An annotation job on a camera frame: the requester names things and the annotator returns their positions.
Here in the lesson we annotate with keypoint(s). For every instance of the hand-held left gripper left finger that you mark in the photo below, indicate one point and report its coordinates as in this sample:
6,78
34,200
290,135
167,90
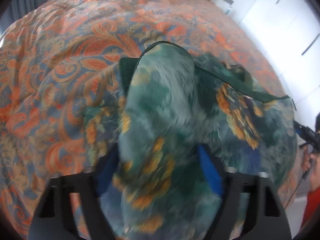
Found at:
105,177

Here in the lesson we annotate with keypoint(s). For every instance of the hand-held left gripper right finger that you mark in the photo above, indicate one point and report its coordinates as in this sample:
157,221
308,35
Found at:
211,177

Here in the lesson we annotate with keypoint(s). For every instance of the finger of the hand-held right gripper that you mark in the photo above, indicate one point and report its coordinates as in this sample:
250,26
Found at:
300,129

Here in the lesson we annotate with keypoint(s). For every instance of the green printed jacket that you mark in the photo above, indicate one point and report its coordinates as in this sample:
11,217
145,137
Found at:
175,120

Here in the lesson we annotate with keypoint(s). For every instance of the person's right hand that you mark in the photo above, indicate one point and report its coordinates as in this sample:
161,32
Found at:
308,162

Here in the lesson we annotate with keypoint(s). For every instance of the white wardrobe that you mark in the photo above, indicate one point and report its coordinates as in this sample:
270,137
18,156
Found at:
275,42

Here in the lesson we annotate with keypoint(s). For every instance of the orange paisley quilt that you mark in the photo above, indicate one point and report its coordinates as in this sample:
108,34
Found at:
62,67

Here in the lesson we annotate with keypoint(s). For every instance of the clear bottle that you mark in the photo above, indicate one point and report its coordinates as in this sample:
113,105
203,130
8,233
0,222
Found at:
228,11

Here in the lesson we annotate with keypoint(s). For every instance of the grey curtain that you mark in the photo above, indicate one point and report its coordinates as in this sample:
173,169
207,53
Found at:
22,2

